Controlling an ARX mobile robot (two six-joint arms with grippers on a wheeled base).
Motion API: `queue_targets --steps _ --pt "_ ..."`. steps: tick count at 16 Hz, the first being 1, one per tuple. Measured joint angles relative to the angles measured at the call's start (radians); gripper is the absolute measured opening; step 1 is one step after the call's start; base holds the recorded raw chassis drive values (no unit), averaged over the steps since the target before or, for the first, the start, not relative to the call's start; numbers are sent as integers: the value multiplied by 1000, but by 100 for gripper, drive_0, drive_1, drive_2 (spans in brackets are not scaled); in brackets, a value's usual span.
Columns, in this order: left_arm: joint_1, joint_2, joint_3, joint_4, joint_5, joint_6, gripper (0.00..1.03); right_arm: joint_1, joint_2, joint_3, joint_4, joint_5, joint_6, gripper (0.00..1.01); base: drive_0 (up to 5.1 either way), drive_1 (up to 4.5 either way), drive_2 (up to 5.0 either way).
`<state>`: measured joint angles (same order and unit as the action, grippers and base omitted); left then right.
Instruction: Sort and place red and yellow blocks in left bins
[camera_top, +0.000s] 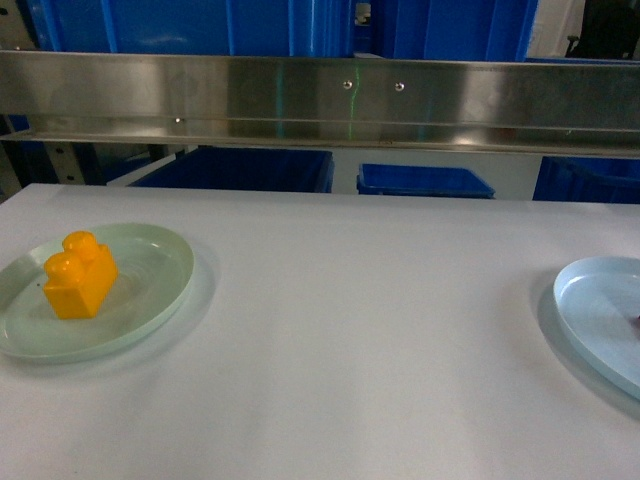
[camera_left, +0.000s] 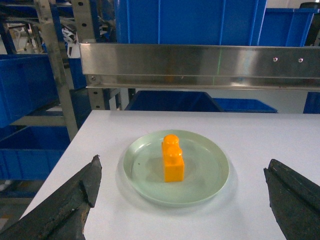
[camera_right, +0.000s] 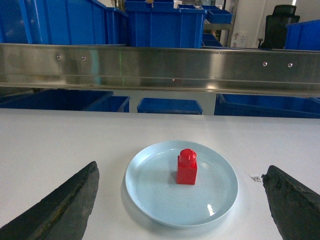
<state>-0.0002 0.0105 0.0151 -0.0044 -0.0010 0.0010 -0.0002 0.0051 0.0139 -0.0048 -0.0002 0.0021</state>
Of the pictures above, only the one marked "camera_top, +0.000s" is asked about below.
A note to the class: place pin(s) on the yellow toy building block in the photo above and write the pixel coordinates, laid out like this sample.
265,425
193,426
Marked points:
80,277

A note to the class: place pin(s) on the pale green round plate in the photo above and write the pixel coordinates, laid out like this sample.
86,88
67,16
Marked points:
156,267

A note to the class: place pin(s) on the large blue bin upper right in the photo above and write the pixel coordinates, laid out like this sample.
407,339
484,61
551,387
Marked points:
472,30

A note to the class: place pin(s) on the large blue bin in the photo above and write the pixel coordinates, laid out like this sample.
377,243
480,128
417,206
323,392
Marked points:
285,28
472,30

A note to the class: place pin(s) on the large blue bin upper left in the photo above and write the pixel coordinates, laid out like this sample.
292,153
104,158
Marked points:
285,28

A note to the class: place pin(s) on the pale blue round plate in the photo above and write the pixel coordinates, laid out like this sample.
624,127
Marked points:
597,300

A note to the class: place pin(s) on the black office chair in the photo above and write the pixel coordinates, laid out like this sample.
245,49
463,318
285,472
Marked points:
609,31

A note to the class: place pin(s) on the blue bin under rail centre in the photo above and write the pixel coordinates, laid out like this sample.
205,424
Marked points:
421,181

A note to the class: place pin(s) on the blue bin under rail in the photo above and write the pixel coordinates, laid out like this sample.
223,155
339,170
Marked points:
246,169
421,181
591,180

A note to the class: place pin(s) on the blue bin under rail left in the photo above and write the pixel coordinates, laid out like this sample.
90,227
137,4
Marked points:
246,169

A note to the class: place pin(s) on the blue bin under rail right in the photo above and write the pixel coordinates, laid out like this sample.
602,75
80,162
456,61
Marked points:
591,180

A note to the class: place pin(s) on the stainless steel shelf rail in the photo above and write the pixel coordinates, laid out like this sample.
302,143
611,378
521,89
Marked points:
567,109

